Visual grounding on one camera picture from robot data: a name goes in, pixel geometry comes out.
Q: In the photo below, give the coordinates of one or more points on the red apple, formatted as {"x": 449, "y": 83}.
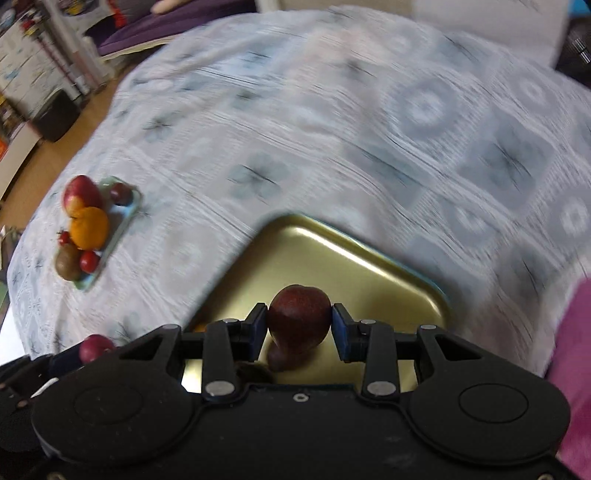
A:
{"x": 83, "y": 194}

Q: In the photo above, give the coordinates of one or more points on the black speaker box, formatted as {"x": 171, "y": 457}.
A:
{"x": 57, "y": 115}

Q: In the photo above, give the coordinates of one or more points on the light green plate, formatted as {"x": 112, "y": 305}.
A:
{"x": 124, "y": 207}

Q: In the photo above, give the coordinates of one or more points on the dark brown leather bag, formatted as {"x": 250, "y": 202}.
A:
{"x": 577, "y": 55}

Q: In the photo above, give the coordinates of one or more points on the orange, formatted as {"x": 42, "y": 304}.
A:
{"x": 90, "y": 228}

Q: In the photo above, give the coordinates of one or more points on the stack of leaning boards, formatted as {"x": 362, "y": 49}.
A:
{"x": 78, "y": 50}

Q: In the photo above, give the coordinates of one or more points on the red cherry tomato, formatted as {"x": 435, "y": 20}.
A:
{"x": 89, "y": 261}

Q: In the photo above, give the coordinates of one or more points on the white lace floral tablecloth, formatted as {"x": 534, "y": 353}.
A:
{"x": 346, "y": 138}

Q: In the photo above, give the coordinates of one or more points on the small red pomegranate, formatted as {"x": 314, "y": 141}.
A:
{"x": 63, "y": 237}

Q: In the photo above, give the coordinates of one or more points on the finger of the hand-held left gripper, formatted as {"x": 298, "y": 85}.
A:
{"x": 64, "y": 363}

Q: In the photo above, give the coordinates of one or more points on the brown kiwi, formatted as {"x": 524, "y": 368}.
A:
{"x": 68, "y": 264}

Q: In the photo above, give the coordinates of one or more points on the gold metal tray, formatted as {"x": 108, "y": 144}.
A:
{"x": 351, "y": 277}

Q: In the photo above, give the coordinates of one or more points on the white paper bag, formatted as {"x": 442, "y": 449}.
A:
{"x": 489, "y": 23}

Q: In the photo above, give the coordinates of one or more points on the pink blanket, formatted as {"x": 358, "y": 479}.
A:
{"x": 572, "y": 369}

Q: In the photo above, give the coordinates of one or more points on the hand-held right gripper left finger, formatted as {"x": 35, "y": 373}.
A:
{"x": 256, "y": 333}

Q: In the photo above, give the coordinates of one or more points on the dark plum on plate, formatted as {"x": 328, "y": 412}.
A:
{"x": 121, "y": 194}

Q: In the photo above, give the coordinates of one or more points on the purple sofa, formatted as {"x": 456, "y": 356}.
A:
{"x": 184, "y": 27}

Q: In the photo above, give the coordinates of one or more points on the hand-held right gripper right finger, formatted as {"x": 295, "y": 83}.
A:
{"x": 340, "y": 334}

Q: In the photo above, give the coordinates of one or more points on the cartoon printed board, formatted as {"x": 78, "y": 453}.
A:
{"x": 23, "y": 69}

